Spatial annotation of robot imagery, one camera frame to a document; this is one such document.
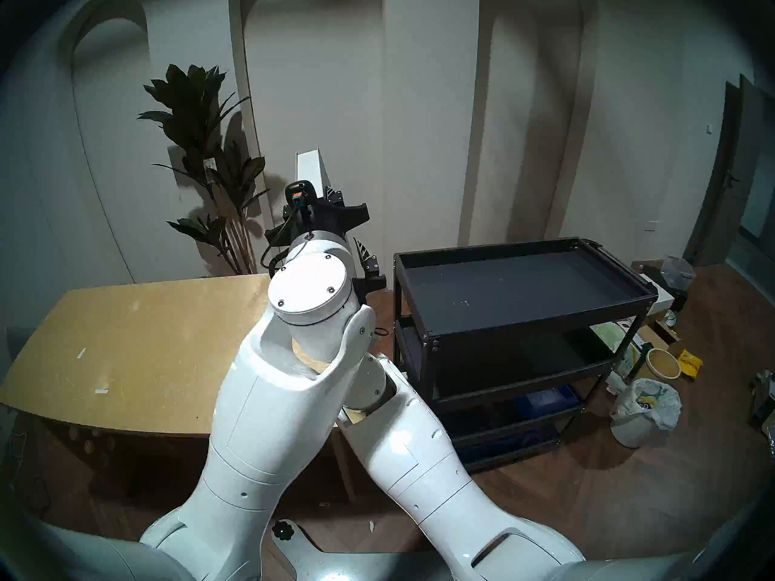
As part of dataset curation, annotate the white bin with plastic bag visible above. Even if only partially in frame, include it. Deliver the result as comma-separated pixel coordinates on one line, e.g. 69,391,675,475
609,378,683,449

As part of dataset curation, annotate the black three-shelf utility cart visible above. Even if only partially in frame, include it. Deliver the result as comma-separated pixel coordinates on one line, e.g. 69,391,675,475
392,237,659,471

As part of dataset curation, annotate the white boxed book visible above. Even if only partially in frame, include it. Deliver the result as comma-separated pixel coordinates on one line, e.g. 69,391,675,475
295,150,331,193

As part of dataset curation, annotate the round beige bowl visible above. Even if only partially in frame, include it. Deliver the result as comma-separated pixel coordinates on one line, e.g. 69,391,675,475
645,347,682,381

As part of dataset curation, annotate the grey door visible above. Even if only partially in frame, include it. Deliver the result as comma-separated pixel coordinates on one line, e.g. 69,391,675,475
684,74,765,267

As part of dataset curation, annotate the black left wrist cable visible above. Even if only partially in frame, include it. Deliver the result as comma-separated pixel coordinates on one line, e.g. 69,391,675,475
260,212,302,269

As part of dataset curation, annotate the clear plastic storage box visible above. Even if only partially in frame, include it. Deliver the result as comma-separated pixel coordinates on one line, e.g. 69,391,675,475
660,255,697,290

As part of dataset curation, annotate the left wrist camera orange plug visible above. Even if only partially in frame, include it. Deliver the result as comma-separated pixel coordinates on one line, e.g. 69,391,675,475
285,180,318,212

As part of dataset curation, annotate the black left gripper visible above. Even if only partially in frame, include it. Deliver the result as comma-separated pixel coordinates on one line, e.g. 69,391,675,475
265,186,371,242

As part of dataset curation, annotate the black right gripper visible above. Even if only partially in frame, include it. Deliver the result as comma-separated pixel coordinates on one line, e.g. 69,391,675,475
353,238,388,309

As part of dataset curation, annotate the light wooden table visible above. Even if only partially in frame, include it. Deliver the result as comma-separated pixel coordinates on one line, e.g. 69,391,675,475
0,273,364,503

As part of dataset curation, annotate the brown cardboard box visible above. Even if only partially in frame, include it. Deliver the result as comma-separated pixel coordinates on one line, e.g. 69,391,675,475
639,323,692,359

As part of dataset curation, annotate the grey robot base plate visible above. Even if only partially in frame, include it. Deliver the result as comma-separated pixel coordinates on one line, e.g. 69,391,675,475
271,516,437,581

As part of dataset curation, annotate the green white paper bag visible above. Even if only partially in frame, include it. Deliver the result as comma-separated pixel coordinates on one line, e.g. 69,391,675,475
592,321,644,378

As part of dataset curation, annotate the tall green potted plant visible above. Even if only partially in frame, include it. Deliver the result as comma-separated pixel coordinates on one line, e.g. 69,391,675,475
137,64,273,276

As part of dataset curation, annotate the blue bin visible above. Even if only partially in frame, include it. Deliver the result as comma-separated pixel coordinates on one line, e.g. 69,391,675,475
515,385,579,418

